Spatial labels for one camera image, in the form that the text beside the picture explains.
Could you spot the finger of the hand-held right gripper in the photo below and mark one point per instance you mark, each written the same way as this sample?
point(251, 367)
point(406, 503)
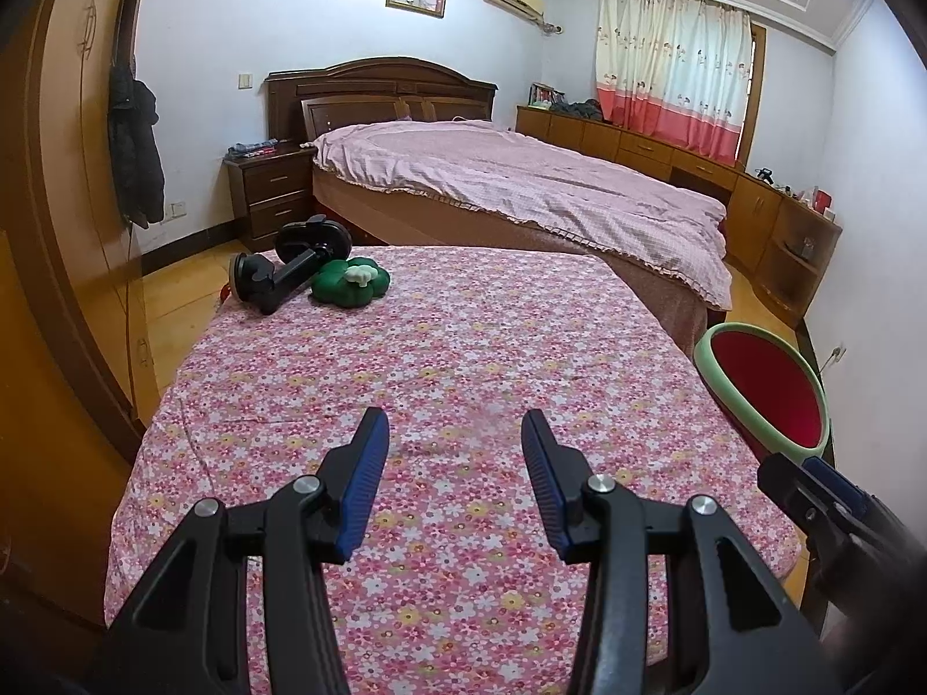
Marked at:
point(796, 499)

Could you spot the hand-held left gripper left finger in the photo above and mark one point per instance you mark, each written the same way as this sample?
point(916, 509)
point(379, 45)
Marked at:
point(362, 478)

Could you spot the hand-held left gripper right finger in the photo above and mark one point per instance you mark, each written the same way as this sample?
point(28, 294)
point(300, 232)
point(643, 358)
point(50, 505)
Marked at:
point(543, 478)

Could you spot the red bucket with green rim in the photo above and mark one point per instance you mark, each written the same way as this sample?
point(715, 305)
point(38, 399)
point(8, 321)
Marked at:
point(768, 391)

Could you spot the pink floral tablecloth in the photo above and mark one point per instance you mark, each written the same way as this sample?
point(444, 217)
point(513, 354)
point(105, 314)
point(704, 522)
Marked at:
point(471, 347)

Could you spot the green plush flower toy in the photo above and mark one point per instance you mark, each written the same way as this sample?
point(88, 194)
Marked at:
point(337, 289)

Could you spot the wooden cabinet row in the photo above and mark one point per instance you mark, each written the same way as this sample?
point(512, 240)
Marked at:
point(753, 224)

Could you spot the pink checked blanket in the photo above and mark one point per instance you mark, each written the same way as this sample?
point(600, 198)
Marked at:
point(521, 188)

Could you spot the dark wooden nightstand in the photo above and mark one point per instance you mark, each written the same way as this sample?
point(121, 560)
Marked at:
point(271, 195)

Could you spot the red box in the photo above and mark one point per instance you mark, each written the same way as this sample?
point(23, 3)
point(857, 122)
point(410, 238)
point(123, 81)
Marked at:
point(822, 200)

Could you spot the stack of books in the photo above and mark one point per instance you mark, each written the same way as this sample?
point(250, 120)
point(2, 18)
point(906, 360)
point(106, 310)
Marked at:
point(253, 149)

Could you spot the dark clothes pile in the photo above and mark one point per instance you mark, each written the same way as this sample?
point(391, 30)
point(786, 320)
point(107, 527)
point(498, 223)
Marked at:
point(579, 108)

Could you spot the wooden wardrobe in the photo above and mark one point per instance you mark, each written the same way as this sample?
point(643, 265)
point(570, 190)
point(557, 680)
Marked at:
point(51, 268)

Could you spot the colourful box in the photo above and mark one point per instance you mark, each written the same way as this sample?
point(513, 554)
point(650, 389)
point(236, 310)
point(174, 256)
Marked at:
point(547, 95)

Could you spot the dark wooden bed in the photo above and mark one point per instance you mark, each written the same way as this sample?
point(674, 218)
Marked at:
point(362, 87)

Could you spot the black jacket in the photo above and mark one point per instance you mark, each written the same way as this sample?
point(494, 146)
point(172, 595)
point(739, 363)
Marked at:
point(137, 152)

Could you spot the white and red curtain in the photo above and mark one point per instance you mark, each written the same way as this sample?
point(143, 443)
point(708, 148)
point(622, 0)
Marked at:
point(673, 65)

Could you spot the black suction mount holder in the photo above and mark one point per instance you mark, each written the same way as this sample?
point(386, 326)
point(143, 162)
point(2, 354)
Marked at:
point(311, 235)

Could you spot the wooden window frame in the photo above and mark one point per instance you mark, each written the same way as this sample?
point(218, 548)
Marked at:
point(753, 87)

